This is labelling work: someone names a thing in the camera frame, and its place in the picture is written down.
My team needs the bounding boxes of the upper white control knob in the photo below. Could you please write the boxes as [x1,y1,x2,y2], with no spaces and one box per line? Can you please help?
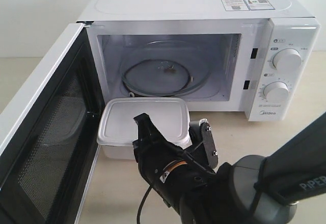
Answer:
[273,48,303,73]

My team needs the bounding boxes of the glass microwave turntable plate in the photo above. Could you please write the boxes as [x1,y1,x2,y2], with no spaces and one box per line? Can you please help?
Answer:
[120,40,212,97]

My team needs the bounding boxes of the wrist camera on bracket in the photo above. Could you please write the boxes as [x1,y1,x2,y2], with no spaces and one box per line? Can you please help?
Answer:
[187,119,218,170]

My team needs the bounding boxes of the lower white timer knob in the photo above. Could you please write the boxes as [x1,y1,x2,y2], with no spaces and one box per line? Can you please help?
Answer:
[263,81,289,103]

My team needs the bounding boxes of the translucent lidded plastic container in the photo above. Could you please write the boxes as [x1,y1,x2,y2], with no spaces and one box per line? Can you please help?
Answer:
[97,97,190,160]

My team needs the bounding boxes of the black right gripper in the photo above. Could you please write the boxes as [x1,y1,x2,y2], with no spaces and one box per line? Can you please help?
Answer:
[132,113,204,209]

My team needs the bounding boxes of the white printed instruction sheet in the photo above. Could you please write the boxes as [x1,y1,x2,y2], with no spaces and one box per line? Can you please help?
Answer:
[221,0,275,12]

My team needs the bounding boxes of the white Midea microwave oven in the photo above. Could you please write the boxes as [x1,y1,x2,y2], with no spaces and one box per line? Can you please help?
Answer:
[78,0,320,121]

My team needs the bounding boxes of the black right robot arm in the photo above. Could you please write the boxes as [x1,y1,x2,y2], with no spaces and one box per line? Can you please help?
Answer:
[132,113,325,223]

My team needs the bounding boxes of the white microwave door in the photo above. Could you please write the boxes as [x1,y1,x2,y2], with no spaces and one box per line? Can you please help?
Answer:
[1,22,105,223]

